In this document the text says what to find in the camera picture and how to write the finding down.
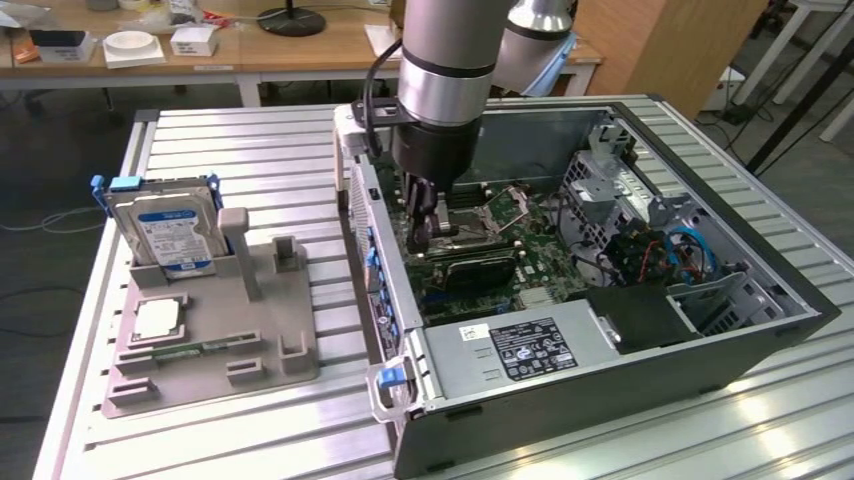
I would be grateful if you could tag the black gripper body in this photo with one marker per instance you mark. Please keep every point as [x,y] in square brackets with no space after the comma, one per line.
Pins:
[434,150]

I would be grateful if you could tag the graphics card black fan shroud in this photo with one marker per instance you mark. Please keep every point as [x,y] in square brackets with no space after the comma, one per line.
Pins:
[480,275]

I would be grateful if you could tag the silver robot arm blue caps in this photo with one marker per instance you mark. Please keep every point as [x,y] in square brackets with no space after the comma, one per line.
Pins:
[454,40]

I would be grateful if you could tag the CPU socket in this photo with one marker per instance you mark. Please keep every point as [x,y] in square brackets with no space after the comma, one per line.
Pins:
[476,232]

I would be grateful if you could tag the metal socket cover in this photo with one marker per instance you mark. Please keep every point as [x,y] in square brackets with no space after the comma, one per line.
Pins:
[510,206]

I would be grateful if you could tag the green motherboard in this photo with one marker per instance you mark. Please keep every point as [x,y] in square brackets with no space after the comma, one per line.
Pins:
[536,250]

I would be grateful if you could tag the white paper stack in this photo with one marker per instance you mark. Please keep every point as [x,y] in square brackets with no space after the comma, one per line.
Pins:
[380,45]

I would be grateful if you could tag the silver metal disk bay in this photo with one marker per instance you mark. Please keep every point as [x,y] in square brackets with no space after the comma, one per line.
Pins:
[594,192]

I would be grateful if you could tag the grey power supply unit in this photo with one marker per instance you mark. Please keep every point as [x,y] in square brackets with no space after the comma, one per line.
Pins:
[460,360]

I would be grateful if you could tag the brown cardboard box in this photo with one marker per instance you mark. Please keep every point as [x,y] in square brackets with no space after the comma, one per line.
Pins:
[397,12]

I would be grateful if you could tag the blue case latch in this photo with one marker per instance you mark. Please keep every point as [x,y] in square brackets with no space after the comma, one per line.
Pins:
[389,378]

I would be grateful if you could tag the black round lamp base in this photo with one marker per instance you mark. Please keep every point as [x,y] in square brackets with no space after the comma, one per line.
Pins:
[289,24]

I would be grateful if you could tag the black plastic shroud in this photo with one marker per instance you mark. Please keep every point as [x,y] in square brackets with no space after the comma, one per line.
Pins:
[640,320]

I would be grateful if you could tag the grey parts rack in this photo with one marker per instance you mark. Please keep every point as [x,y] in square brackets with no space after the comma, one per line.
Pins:
[213,310]

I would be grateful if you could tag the hard disk blue carrier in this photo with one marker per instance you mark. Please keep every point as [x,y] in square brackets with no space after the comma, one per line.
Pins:
[167,235]

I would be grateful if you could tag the wooden cabinet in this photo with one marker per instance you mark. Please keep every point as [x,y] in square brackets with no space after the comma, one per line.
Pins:
[667,50]

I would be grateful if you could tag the small white box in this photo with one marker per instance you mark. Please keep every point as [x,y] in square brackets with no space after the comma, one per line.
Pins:
[193,42]

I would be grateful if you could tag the black open PC case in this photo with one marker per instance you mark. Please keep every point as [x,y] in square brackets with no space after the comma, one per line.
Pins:
[600,400]

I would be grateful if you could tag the silver CPU chip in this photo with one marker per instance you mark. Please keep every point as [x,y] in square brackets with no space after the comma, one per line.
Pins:
[156,320]

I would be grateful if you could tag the green RAM stick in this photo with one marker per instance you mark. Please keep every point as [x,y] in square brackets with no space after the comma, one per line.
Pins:
[180,351]

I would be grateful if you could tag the silver slanted disk bay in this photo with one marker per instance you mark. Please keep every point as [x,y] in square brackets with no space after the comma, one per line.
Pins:
[720,300]

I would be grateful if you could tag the white floor unit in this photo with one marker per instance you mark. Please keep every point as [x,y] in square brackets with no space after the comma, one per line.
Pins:
[720,95]

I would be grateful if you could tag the white flat box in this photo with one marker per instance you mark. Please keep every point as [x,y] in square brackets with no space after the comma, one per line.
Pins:
[133,60]

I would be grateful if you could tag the clear plastic bag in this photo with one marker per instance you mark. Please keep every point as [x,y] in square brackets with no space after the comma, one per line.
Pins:
[167,12]

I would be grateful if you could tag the white round dish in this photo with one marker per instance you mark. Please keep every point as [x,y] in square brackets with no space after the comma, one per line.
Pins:
[129,39]

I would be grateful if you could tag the wooden desk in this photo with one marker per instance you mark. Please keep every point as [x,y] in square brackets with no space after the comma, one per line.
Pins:
[73,71]

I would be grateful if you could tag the white box dark lid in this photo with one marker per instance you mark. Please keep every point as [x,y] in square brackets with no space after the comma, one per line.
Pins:
[63,52]

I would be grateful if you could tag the orange packet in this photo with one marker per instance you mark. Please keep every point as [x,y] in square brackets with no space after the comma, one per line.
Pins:
[23,54]

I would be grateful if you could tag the silver foil bag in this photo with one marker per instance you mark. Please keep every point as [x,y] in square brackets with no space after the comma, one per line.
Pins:
[27,17]

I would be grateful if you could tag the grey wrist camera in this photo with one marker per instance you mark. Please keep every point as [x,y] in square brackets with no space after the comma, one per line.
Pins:
[356,141]

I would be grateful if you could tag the black metal post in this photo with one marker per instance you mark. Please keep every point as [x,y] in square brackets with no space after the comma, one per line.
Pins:
[798,115]

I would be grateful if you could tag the white table frame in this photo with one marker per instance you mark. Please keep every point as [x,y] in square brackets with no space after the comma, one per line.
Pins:
[836,125]

